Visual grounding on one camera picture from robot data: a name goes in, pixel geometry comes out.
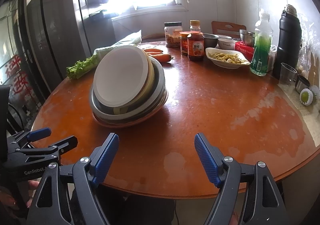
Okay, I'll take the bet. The clear jar black lid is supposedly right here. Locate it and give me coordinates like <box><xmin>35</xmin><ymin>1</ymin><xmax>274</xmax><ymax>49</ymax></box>
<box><xmin>164</xmin><ymin>22</ymin><xmax>183</xmax><ymax>48</ymax></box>

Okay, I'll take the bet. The small steel bowl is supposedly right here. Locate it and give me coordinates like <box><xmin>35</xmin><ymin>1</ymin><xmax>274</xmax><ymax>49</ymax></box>
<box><xmin>203</xmin><ymin>33</ymin><xmax>219</xmax><ymax>49</ymax></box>

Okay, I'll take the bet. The green drink bottle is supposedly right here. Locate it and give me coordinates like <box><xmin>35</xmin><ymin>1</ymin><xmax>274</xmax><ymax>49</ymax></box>
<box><xmin>249</xmin><ymin>9</ymin><xmax>273</xmax><ymax>76</ymax></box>

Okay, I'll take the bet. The right hand thumb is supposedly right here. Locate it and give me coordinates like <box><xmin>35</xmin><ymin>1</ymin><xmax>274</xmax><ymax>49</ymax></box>
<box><xmin>229</xmin><ymin>211</ymin><xmax>239</xmax><ymax>225</ymax></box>

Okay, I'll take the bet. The white ceramic bowl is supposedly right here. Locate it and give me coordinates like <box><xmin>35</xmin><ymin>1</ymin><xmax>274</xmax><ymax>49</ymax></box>
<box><xmin>217</xmin><ymin>38</ymin><xmax>236</xmax><ymax>50</ymax></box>

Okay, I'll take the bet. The clear plastic cup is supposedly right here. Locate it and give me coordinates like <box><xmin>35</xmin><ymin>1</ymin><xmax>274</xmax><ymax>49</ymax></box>
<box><xmin>279</xmin><ymin>62</ymin><xmax>297</xmax><ymax>85</ymax></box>

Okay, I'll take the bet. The celery in plastic bag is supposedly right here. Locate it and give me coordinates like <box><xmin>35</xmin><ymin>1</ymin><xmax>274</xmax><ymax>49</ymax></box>
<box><xmin>66</xmin><ymin>30</ymin><xmax>142</xmax><ymax>79</ymax></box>

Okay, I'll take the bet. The green fruit in foam net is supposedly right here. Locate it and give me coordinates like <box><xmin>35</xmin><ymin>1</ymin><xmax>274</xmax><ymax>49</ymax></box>
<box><xmin>299</xmin><ymin>85</ymin><xmax>319</xmax><ymax>106</ymax></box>

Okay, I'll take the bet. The dark refrigerator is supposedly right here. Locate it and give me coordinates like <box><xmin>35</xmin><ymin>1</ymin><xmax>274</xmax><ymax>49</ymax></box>
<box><xmin>26</xmin><ymin>0</ymin><xmax>116</xmax><ymax>90</ymax></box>

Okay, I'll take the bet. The white dish with food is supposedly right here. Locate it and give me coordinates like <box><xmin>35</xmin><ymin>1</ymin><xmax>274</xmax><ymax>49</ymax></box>
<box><xmin>206</xmin><ymin>48</ymin><xmax>251</xmax><ymax>69</ymax></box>

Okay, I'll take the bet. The yellow enamel bowl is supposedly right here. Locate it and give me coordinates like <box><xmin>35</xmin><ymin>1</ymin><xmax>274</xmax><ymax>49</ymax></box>
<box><xmin>112</xmin><ymin>46</ymin><xmax>155</xmax><ymax>114</ymax></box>

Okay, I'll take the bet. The front carrot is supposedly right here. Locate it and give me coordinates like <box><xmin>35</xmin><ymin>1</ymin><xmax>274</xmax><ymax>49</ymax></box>
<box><xmin>149</xmin><ymin>54</ymin><xmax>173</xmax><ymax>63</ymax></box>

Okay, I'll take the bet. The small steel tin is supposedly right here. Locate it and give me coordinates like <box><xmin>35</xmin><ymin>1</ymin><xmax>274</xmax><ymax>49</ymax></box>
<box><xmin>295</xmin><ymin>74</ymin><xmax>310</xmax><ymax>94</ymax></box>

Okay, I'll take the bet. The left hand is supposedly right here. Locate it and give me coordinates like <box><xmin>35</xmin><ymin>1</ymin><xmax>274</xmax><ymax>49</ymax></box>
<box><xmin>26</xmin><ymin>180</ymin><xmax>40</xmax><ymax>208</ymax></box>

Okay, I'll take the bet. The large steel bowl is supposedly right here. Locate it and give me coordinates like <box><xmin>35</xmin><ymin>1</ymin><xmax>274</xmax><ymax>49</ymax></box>
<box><xmin>89</xmin><ymin>57</ymin><xmax>165</xmax><ymax>123</ymax></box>

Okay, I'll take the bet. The black thermos flask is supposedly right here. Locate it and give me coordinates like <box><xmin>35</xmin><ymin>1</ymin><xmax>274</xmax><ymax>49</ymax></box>
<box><xmin>272</xmin><ymin>4</ymin><xmax>302</xmax><ymax>79</ymax></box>

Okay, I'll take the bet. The brown sauce bottle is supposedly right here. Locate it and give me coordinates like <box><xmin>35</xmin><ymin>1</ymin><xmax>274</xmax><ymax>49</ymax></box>
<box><xmin>187</xmin><ymin>20</ymin><xmax>204</xmax><ymax>61</ymax></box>

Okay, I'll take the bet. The back carrot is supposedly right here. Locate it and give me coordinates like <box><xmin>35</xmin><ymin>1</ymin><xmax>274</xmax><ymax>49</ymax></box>
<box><xmin>144</xmin><ymin>48</ymin><xmax>163</xmax><ymax>53</ymax></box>

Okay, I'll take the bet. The wooden chair back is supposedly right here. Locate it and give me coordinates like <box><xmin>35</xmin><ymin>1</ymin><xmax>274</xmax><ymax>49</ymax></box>
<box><xmin>211</xmin><ymin>21</ymin><xmax>247</xmax><ymax>38</ymax></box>

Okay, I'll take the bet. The orange plastic plate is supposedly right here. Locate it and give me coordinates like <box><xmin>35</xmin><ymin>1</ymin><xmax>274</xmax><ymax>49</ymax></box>
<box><xmin>92</xmin><ymin>89</ymin><xmax>168</xmax><ymax>129</ymax></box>

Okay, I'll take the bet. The red tissue box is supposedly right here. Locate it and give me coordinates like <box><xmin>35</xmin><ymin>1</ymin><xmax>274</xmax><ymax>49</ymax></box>
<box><xmin>234</xmin><ymin>41</ymin><xmax>254</xmax><ymax>62</ymax></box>

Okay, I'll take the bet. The steel cup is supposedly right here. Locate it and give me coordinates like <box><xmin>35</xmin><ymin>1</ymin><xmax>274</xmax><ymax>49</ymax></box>
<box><xmin>239</xmin><ymin>29</ymin><xmax>255</xmax><ymax>47</ymax></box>

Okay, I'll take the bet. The red sauce jar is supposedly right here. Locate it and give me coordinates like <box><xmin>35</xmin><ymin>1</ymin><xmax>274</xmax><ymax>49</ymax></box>
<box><xmin>180</xmin><ymin>31</ymin><xmax>190</xmax><ymax>56</ymax></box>

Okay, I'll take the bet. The instant noodle paper bowl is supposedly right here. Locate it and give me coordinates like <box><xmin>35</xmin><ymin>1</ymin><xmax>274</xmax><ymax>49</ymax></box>
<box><xmin>93</xmin><ymin>46</ymin><xmax>149</xmax><ymax>107</ymax></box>

